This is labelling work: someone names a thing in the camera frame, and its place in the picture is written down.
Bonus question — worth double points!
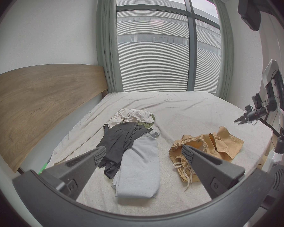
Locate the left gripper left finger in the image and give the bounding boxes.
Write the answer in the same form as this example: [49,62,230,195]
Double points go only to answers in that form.
[41,146,106,200]

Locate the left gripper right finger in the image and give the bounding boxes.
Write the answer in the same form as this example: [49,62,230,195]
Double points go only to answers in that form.
[181,144,246,200]

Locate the tan shorts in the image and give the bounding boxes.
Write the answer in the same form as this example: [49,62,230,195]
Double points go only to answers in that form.
[169,126,245,193]

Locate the bed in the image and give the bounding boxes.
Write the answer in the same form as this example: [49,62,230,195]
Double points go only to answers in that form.
[0,64,275,216]

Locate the black garment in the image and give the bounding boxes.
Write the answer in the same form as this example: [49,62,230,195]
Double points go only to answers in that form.
[95,122,150,179]

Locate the pale blue garment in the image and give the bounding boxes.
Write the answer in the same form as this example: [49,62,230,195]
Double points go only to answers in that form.
[112,130,161,199]

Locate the green garment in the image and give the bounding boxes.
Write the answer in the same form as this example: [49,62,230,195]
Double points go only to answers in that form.
[135,114,156,130]

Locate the white garment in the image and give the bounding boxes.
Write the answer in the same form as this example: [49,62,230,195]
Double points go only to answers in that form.
[108,108,155,128]

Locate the window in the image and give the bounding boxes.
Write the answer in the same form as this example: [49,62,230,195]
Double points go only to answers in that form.
[116,0,222,94]

